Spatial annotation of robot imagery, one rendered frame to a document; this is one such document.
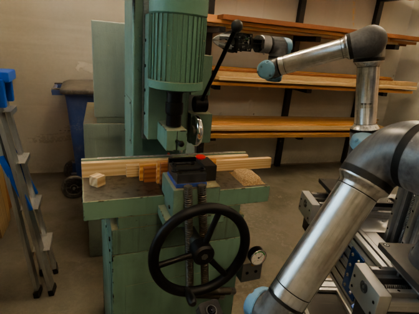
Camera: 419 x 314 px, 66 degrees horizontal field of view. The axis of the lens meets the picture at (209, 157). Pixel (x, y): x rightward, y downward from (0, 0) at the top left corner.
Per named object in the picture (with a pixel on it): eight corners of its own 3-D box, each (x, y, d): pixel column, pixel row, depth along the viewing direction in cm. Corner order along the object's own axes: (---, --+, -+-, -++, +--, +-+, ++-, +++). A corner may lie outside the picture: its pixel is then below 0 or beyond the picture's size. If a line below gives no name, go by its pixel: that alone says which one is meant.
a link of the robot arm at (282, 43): (292, 57, 145) (295, 37, 142) (270, 56, 141) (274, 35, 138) (282, 57, 152) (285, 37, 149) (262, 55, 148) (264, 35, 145)
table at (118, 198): (83, 240, 83) (81, 220, 81) (81, 190, 110) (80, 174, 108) (284, 214, 105) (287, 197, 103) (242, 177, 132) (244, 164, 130)
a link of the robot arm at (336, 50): (391, 51, 113) (258, 86, 135) (390, 52, 122) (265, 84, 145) (386, 17, 111) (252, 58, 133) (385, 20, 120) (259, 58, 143)
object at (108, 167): (81, 177, 105) (81, 163, 103) (81, 175, 107) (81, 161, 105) (247, 167, 126) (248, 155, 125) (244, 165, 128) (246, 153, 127)
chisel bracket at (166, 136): (165, 156, 106) (166, 130, 103) (156, 142, 118) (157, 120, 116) (187, 154, 109) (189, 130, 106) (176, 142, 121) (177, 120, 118)
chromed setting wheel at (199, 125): (195, 150, 123) (197, 118, 119) (186, 141, 133) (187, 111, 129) (202, 150, 124) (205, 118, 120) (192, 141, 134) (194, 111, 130)
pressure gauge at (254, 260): (249, 271, 112) (251, 252, 110) (244, 265, 115) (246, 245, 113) (264, 268, 114) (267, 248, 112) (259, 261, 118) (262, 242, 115)
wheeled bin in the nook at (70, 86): (58, 202, 270) (49, 84, 239) (62, 177, 318) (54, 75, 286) (137, 196, 293) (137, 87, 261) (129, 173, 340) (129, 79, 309)
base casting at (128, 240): (110, 256, 98) (110, 230, 95) (99, 180, 148) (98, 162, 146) (242, 237, 114) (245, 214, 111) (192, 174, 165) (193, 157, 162)
